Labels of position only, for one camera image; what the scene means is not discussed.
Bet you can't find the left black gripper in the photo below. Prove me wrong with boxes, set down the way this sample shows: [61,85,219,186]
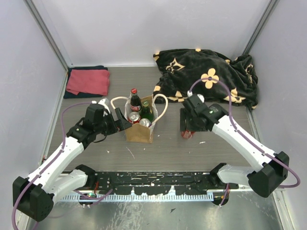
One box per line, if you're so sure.
[95,108,132,136]

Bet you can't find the red cola can front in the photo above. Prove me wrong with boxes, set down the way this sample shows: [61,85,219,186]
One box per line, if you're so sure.
[181,130,195,139]

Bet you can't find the red cola can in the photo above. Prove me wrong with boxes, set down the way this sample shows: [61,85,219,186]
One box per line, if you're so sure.
[128,111,141,124]
[181,130,195,139]

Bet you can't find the purple soda can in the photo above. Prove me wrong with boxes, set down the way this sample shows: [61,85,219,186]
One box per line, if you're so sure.
[139,118,152,127]

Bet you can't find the glass cola bottle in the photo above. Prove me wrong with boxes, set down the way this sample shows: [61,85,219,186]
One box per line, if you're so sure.
[130,88,142,113]

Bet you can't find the green glass bottle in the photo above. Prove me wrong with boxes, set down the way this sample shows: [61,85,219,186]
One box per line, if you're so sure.
[141,101,154,122]

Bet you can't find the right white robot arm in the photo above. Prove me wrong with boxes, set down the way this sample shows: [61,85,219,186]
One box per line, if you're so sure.
[180,94,289,197]

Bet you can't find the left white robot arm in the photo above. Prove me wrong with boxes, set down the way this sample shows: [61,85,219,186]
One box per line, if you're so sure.
[12,103,132,222]

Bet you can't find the folded red cloth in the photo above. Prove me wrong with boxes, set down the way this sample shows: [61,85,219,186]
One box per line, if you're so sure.
[66,69,110,96]

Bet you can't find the black floral fleece blanket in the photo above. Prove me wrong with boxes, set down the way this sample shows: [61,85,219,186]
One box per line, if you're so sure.
[153,49,258,109]

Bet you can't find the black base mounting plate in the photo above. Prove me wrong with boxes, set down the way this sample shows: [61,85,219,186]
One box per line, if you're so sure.
[68,171,240,196]

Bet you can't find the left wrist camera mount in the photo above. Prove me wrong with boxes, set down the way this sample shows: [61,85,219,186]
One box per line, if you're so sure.
[91,98,110,113]

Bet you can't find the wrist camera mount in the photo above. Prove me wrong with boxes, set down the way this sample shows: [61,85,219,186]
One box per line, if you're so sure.
[91,98,110,113]
[187,91,205,103]

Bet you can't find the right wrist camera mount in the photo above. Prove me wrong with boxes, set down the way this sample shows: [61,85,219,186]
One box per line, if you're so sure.
[187,91,205,103]

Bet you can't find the aluminium frame rail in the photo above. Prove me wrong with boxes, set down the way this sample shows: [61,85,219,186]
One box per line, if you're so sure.
[23,171,286,193]

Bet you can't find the white slotted cable duct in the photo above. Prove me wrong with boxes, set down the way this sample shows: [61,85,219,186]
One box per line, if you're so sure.
[59,193,214,202]

